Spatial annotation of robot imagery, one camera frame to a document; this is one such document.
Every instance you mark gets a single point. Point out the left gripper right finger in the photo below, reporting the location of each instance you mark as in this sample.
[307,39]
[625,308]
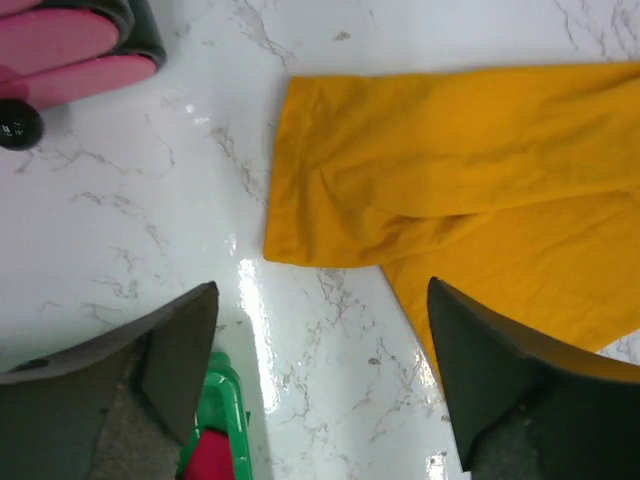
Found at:
[524,405]

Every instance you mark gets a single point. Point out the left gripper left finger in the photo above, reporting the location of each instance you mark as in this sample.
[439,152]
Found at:
[119,406]

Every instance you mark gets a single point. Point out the yellow t shirt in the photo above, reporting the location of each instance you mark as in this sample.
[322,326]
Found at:
[518,186]

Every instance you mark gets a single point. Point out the green plastic bin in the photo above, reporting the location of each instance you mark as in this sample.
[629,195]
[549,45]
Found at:
[221,408]

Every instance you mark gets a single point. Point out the magenta t shirt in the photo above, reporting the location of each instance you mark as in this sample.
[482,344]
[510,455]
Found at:
[211,459]

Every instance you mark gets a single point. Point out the black pink drawer organizer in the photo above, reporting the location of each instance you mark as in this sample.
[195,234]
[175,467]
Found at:
[55,52]

